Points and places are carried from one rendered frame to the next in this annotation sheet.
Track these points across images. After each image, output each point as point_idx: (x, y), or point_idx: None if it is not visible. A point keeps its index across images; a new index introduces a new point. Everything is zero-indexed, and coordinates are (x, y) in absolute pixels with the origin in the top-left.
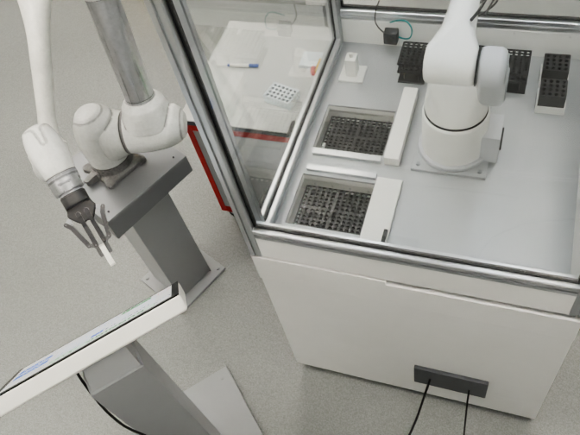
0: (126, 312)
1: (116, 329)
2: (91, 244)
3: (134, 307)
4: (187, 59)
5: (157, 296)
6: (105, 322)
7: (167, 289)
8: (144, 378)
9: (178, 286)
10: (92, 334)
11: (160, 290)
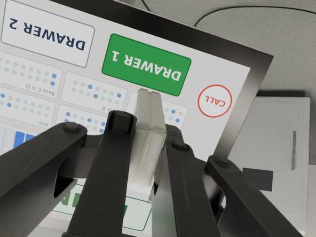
0: (115, 65)
1: (63, 231)
2: (84, 174)
3: (137, 74)
4: None
5: (185, 130)
6: (59, 10)
7: (218, 119)
8: None
9: (231, 149)
10: (17, 112)
11: (228, 41)
